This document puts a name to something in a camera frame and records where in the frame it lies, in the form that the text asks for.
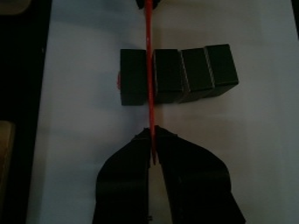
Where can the red toy knife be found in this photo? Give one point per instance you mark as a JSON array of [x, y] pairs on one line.
[[148, 35]]

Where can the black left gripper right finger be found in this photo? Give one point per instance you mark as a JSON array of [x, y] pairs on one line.
[[193, 186]]

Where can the white cutting board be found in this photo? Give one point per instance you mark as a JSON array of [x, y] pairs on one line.
[[77, 87]]

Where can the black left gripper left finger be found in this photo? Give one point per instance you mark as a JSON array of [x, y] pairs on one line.
[[124, 180]]

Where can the beige flat object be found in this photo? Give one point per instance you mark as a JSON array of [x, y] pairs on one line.
[[10, 5], [5, 160]]

